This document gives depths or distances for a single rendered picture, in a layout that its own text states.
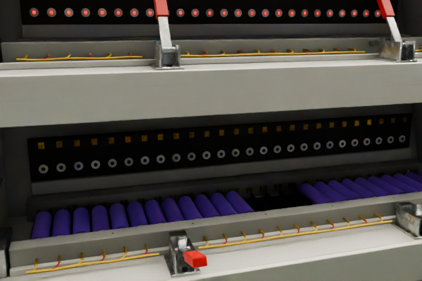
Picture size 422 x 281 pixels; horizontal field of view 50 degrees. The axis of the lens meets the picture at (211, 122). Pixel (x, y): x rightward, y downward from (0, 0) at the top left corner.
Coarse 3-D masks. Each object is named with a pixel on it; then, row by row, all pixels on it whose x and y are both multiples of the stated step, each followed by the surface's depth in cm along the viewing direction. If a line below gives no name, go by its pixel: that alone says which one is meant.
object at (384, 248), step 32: (288, 160) 63; (320, 160) 65; (352, 160) 66; (384, 160) 68; (0, 192) 51; (32, 192) 55; (64, 192) 56; (0, 224) 49; (32, 224) 53; (384, 224) 53; (0, 256) 41; (160, 256) 46; (224, 256) 46; (256, 256) 46; (288, 256) 46; (320, 256) 46; (352, 256) 46; (384, 256) 47; (416, 256) 48
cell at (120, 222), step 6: (114, 204) 53; (120, 204) 53; (114, 210) 52; (120, 210) 52; (114, 216) 50; (120, 216) 50; (126, 216) 51; (114, 222) 49; (120, 222) 48; (126, 222) 49; (114, 228) 48
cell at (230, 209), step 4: (212, 196) 56; (216, 196) 56; (220, 196) 56; (212, 200) 56; (216, 200) 55; (220, 200) 54; (224, 200) 54; (212, 204) 56; (216, 204) 54; (220, 204) 53; (224, 204) 53; (228, 204) 53; (216, 208) 54; (220, 208) 53; (224, 208) 52; (228, 208) 52; (232, 208) 52; (220, 212) 52; (224, 212) 52; (228, 212) 51; (232, 212) 51; (236, 212) 52
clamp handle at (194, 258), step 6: (180, 240) 42; (186, 240) 43; (180, 246) 43; (186, 246) 43; (180, 252) 41; (186, 252) 39; (192, 252) 39; (198, 252) 38; (186, 258) 39; (192, 258) 36; (198, 258) 36; (204, 258) 36; (192, 264) 36; (198, 264) 36; (204, 264) 36
